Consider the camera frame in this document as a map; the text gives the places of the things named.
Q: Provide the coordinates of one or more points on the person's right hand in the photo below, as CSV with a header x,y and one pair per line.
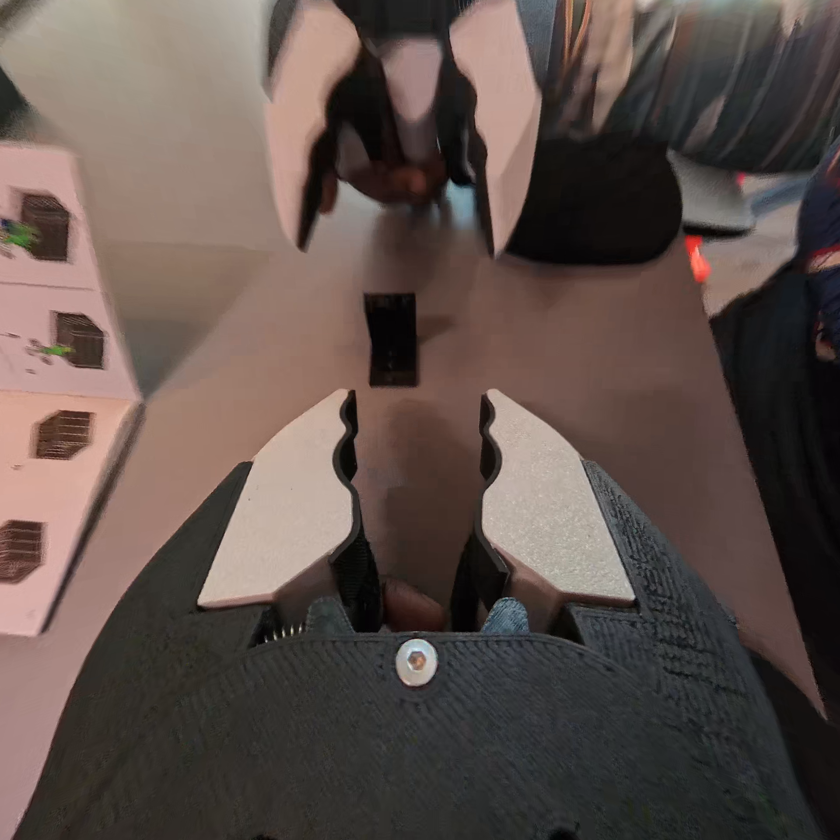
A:
x,y
387,181

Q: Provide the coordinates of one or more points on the grey desk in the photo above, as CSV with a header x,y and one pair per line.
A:
x,y
197,223

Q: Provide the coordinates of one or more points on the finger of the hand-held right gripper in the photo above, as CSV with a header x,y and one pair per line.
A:
x,y
295,105
505,105

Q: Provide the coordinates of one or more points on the orange traffic cone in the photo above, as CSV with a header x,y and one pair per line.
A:
x,y
697,260

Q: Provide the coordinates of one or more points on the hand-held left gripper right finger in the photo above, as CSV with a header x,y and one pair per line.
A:
x,y
558,525

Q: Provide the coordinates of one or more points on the white instruction booklet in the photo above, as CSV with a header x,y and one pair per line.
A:
x,y
53,394

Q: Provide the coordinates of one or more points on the black chair armrest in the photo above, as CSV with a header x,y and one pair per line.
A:
x,y
715,197

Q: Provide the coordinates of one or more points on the black mesh cushion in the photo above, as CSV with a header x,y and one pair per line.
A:
x,y
591,204

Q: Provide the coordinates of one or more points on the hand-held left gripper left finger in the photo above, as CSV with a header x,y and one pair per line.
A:
x,y
276,525

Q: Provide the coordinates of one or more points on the person's right forearm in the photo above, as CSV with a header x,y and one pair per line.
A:
x,y
735,79

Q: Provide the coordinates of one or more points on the person's dark clothing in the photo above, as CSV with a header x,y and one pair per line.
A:
x,y
788,420

